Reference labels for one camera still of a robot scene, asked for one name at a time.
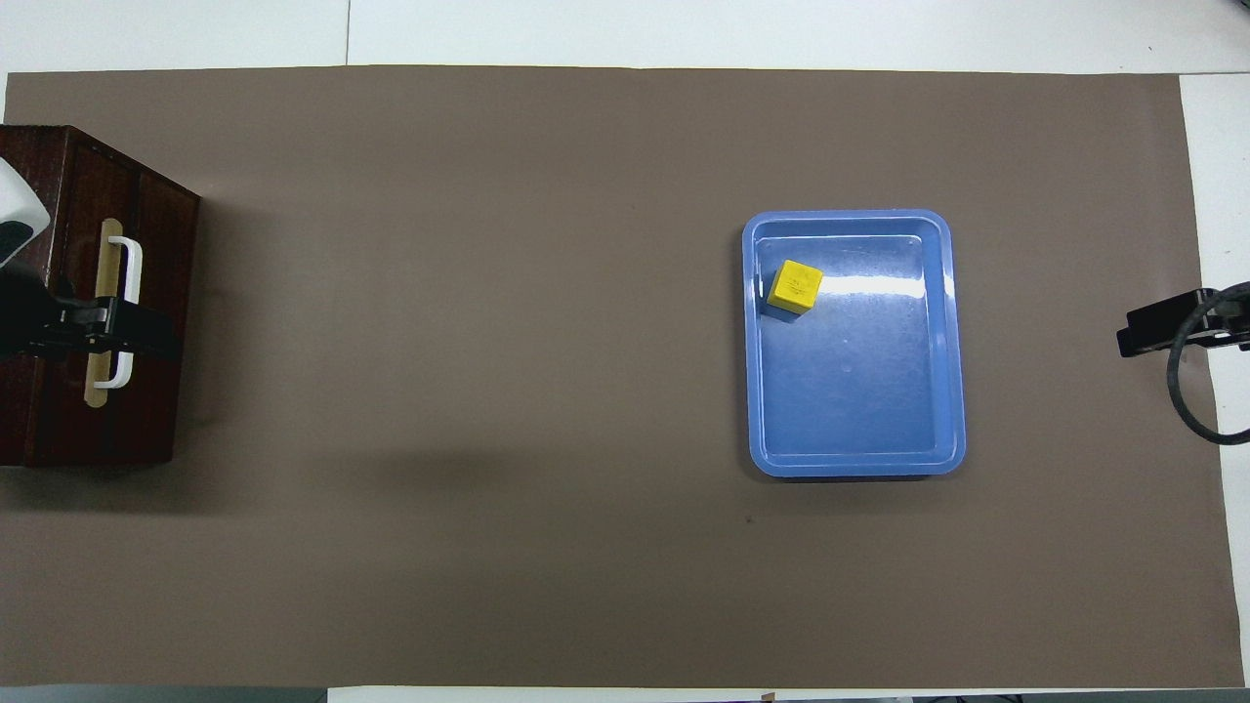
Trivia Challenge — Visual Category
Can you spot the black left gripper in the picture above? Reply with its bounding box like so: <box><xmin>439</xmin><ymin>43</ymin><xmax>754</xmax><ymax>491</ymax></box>
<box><xmin>0</xmin><ymin>264</ymin><xmax>184</xmax><ymax>362</ymax></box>

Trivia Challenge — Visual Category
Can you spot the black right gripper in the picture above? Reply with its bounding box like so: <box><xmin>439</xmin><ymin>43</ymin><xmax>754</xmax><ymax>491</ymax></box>
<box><xmin>1116</xmin><ymin>281</ymin><xmax>1250</xmax><ymax>358</ymax></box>

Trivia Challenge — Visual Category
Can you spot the white drawer handle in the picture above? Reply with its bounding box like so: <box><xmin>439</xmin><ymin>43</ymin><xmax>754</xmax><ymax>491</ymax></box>
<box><xmin>93</xmin><ymin>236</ymin><xmax>145</xmax><ymax>392</ymax></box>

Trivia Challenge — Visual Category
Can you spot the dark wooden drawer cabinet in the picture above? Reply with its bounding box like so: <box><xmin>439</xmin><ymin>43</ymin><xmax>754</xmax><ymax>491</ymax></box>
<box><xmin>61</xmin><ymin>132</ymin><xmax>202</xmax><ymax>466</ymax></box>

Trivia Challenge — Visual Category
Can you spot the yellow cube block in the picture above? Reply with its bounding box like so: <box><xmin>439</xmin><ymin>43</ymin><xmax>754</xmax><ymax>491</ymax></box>
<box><xmin>766</xmin><ymin>259</ymin><xmax>824</xmax><ymax>315</ymax></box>

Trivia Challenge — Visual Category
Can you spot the blue plastic tray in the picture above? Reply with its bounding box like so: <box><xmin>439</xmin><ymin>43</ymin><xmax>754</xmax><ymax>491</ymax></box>
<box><xmin>740</xmin><ymin>208</ymin><xmax>968</xmax><ymax>479</ymax></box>

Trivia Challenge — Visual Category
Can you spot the brown table mat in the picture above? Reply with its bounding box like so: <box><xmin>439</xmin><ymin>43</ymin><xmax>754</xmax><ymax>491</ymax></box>
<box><xmin>0</xmin><ymin>65</ymin><xmax>1233</xmax><ymax>689</ymax></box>

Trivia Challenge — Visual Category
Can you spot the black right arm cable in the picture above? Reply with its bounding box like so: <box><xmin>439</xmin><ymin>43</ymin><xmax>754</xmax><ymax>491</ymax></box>
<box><xmin>1166</xmin><ymin>285</ymin><xmax>1250</xmax><ymax>447</ymax></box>

